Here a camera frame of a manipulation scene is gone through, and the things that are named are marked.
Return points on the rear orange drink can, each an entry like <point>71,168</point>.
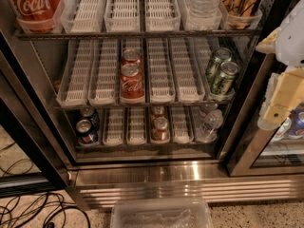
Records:
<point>156,112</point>

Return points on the front green drink can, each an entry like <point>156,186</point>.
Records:
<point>225,78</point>

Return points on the small clear bottle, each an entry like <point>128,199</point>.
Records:
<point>210,125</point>
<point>204,109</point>

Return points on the brown patterned drink bottle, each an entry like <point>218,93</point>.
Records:
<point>240,14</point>

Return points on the white can behind right door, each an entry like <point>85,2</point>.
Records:
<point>282,130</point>

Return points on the green drink can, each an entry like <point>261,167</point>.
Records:
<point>225,78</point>
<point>220,55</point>

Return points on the rear small clear bottle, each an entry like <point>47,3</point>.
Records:
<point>204,109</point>

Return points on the orange drink can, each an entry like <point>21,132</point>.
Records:
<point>160,131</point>
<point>156,112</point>

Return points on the rear green drink can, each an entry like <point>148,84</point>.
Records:
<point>220,55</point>

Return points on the rear blue Pepsi can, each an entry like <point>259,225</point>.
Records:
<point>91,114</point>

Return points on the rear red Coca-Cola can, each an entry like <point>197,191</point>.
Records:
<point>131,56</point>

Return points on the front orange drink can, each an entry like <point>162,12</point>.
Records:
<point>160,131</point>

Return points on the right closed glass fridge door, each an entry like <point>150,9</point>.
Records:
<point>253,151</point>

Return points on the red coca-cola can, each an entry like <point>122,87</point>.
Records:
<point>131,80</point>
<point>131,56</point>

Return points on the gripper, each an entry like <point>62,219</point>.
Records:
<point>294,37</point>

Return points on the blue can behind right door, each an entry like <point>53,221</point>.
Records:
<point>297,127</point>

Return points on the blue pepsi can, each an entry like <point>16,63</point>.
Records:
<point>86,132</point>
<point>91,114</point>

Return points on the stainless steel fridge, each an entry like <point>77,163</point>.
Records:
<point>125,163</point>

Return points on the front small clear bottle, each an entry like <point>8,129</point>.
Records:
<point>210,125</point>

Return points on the clear plastic bin on floor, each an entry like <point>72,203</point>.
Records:
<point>161,213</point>

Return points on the middle wire shelf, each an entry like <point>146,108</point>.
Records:
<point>123,105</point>

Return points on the wire shelf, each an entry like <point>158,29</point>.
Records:
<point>142,34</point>
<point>123,105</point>

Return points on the top wire shelf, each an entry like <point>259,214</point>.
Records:
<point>142,34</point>

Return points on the front red Coca-Cola can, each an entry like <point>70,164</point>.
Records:
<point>131,80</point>

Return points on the clear plastic water bottle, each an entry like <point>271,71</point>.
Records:
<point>204,14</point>

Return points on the open glass fridge door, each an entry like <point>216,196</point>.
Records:
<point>33,164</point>

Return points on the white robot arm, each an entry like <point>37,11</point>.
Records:
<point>290,39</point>

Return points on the front blue Pepsi can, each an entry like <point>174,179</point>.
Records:
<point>86,132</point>

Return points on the large red Coca-Cola bottle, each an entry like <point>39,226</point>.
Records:
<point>38,16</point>

